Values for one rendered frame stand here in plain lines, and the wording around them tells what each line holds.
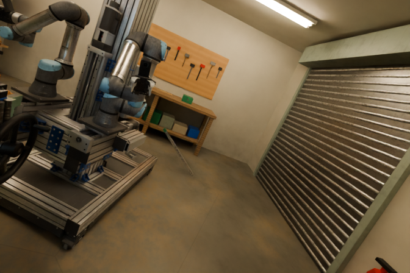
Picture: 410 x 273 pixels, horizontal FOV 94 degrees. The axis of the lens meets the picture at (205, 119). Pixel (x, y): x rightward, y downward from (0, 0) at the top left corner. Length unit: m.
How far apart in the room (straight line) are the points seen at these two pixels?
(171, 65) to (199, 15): 1.08
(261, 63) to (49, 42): 4.07
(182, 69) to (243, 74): 1.28
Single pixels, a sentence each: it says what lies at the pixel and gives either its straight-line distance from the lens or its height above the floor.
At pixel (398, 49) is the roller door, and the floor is 2.38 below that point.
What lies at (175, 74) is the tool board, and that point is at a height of 1.25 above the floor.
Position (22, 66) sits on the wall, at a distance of 4.99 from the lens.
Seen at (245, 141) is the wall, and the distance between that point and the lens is 4.46.
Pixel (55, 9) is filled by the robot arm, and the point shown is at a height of 1.37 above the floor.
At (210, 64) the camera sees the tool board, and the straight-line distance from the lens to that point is 4.00.
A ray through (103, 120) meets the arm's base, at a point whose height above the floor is 0.86.
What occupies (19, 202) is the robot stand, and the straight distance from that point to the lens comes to 1.78.
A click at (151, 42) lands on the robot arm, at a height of 1.42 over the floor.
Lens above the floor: 1.33
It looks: 10 degrees down
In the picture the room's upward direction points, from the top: 24 degrees clockwise
